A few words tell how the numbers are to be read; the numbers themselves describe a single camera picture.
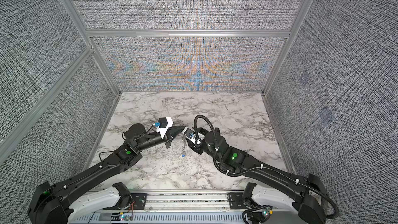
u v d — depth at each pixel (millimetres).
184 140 716
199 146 616
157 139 605
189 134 577
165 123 558
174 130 634
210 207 731
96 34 896
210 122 469
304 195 400
